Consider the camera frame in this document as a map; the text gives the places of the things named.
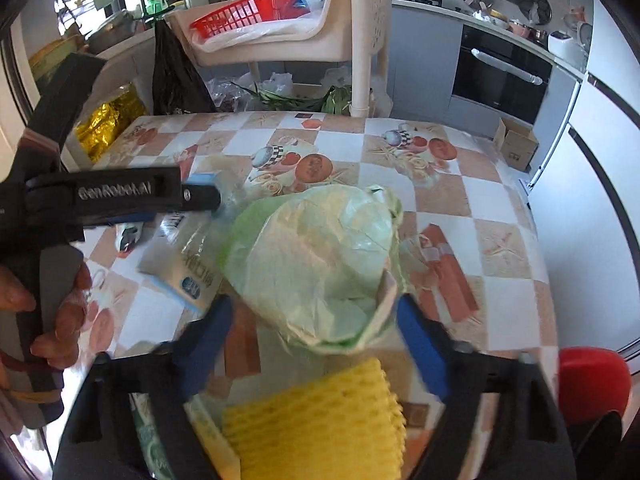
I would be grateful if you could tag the small white dark packet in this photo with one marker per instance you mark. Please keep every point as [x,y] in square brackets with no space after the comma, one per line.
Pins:
[127,237]

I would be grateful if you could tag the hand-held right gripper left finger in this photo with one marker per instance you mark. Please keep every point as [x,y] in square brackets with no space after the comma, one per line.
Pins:
[210,340]

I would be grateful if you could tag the yellow foam net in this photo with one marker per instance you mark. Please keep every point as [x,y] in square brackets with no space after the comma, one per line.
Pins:
[310,420]

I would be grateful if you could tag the green vegetables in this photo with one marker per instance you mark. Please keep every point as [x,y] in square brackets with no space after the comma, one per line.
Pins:
[295,101]

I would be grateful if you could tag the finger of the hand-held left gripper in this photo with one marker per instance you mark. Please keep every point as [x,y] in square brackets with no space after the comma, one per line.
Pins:
[65,90]
[200,197]

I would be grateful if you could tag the grey metal pot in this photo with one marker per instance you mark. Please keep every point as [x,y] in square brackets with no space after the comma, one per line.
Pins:
[110,30]

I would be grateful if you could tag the checkered printed tablecloth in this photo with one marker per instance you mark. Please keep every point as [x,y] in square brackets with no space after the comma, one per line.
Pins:
[450,200]

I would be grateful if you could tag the white refrigerator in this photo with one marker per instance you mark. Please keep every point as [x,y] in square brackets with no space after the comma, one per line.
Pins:
[590,185]

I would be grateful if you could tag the beige plastic cart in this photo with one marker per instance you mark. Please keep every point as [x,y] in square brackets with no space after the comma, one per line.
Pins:
[365,35]

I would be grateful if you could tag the light blue sponge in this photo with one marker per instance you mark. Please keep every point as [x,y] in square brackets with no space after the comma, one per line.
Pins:
[202,178]

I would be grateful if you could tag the person's left hand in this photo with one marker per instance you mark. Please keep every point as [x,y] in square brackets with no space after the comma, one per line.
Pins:
[70,320]

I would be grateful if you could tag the clear printed packet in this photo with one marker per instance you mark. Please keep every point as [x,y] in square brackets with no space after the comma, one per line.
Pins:
[185,270]

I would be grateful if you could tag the light green plastic bag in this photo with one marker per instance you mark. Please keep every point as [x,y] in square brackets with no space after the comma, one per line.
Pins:
[310,260]

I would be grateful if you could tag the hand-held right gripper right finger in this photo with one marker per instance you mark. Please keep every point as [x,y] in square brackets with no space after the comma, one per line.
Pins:
[425,350]

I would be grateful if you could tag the red plastic stool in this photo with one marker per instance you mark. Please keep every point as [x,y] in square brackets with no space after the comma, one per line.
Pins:
[590,375]

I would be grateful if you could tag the black built-in oven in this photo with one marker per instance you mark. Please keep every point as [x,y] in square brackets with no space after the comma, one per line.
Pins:
[495,85]

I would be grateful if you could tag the cardboard box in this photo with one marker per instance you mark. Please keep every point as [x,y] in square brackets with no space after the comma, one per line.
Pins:
[517,147]

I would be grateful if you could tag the white plastic bag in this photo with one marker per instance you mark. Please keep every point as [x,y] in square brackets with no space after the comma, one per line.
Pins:
[270,30]

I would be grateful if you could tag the pink cooking pot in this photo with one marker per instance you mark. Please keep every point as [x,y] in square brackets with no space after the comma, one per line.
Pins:
[520,27]

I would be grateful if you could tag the red plastic basket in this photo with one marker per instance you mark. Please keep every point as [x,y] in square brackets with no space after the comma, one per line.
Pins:
[235,15]

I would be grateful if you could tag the large round black trivet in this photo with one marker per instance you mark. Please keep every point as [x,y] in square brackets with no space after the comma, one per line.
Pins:
[534,2]

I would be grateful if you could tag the white rice cooker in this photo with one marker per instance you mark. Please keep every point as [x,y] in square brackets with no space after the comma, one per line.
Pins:
[560,40]

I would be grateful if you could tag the gold foil bag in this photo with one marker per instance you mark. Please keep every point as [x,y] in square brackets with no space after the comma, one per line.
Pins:
[105,125]

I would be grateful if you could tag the black plastic bag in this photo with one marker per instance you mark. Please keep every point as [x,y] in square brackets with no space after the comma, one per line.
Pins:
[175,75]

